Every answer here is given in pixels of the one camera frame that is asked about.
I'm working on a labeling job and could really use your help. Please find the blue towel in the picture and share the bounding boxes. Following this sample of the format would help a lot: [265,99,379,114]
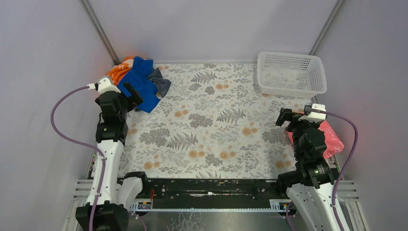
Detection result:
[117,56,160,113]

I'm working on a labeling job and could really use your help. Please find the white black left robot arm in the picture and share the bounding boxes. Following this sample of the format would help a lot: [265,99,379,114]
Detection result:
[75,78,145,231]

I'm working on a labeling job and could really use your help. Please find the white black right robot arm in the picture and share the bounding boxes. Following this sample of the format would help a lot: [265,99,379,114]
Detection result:
[276,106,350,231]

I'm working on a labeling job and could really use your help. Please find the dark grey towel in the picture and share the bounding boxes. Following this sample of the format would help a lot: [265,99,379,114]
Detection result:
[147,68,172,97]

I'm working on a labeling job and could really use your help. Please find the orange white towel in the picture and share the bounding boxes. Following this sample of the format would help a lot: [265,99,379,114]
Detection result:
[106,56,134,85]

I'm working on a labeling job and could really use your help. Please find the pink patterned towel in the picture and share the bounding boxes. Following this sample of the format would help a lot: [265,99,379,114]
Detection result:
[286,120,344,159]

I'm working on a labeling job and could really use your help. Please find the white plastic basket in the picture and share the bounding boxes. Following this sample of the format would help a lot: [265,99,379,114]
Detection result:
[256,51,327,99]

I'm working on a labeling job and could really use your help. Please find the floral tablecloth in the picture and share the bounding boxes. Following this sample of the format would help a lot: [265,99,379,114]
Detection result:
[118,64,311,179]

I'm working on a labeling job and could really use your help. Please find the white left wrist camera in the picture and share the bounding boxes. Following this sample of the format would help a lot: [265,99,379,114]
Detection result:
[87,76,121,94]

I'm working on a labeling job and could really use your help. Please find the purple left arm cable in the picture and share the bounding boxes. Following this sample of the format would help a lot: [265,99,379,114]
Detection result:
[51,85,107,231]

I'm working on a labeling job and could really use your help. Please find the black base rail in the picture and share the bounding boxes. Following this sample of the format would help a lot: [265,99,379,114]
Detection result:
[129,178,291,212]

